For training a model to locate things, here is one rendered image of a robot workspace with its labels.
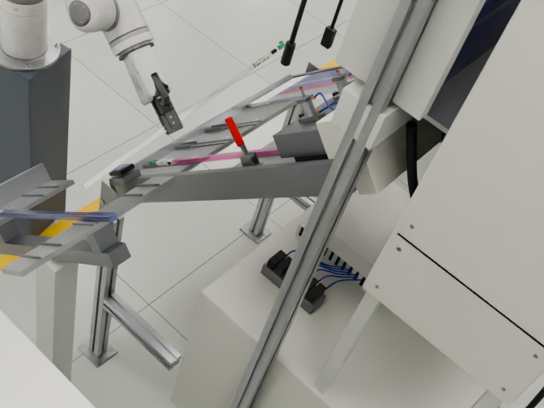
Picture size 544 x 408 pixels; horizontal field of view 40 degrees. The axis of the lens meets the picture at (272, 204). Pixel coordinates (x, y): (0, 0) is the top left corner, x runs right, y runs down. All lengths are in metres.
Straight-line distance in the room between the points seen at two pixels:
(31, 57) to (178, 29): 1.50
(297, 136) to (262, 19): 2.41
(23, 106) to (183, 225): 0.80
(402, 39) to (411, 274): 0.43
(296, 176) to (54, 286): 0.54
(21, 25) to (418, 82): 1.23
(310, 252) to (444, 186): 0.31
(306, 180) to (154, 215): 1.42
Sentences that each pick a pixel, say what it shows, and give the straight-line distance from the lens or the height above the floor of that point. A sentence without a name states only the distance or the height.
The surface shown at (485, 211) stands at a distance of 1.13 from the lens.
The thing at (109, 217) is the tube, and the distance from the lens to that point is 1.26.
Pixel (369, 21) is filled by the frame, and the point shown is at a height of 1.48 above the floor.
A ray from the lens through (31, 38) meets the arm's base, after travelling 2.07.
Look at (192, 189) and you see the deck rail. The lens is 1.55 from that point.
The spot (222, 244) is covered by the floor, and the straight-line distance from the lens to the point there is 2.63.
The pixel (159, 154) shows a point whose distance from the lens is 1.85.
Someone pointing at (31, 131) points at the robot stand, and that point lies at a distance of 2.20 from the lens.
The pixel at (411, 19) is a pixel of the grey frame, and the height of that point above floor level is 1.54.
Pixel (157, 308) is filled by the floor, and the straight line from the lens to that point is 2.44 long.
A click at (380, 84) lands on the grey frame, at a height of 1.42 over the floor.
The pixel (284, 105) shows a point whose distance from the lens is 1.90.
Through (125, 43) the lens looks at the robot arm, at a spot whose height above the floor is 1.16.
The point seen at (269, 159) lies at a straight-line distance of 1.46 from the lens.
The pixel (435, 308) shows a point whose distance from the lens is 1.29.
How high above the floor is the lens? 2.04
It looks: 46 degrees down
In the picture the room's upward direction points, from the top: 19 degrees clockwise
